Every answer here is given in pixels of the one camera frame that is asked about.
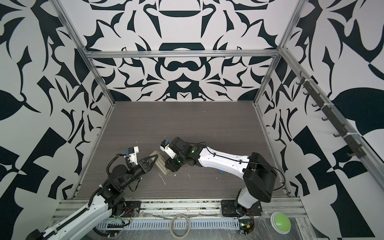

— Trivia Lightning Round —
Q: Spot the white remote control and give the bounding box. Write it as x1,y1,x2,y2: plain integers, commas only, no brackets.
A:
151,151,172,175

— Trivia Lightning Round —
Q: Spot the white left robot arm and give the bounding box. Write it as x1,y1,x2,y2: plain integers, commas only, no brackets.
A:
26,154,164,240

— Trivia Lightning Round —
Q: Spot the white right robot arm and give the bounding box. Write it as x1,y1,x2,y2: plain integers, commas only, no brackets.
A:
160,137,278,209

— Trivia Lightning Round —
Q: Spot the clear tape roll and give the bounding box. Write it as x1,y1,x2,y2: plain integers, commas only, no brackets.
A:
170,214,192,239

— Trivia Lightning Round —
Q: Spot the small green circuit board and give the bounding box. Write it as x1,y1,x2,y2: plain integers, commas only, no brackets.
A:
239,219,255,236

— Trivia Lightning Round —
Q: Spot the green push button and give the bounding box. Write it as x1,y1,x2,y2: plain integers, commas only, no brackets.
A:
270,212,292,235

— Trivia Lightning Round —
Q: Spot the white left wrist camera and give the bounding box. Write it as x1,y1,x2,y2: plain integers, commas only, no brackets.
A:
125,146,139,167

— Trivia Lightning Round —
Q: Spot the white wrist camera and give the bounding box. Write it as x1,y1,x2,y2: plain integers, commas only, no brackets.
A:
125,146,139,167
160,140,176,159

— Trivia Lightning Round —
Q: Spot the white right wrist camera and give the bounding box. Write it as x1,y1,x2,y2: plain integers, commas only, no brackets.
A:
160,140,176,159

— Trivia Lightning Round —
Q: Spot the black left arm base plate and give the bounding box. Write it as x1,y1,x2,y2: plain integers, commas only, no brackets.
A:
118,201,142,218

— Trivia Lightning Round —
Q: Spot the white slotted cable duct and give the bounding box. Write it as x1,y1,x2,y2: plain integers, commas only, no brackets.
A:
96,218,240,231

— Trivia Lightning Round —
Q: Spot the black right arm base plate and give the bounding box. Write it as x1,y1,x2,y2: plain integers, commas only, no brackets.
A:
221,200,263,218

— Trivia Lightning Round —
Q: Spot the aluminium enclosure frame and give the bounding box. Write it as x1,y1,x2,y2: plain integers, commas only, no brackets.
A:
51,1,384,188

